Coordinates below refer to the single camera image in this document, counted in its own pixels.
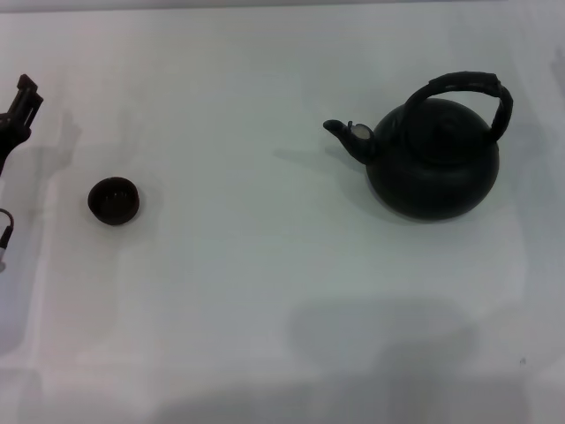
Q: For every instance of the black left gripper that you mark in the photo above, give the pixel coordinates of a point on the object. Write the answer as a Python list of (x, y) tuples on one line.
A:
[(6, 132)]

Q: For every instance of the dark brown small teacup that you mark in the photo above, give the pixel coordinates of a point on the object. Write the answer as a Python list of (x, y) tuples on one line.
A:
[(115, 202)]

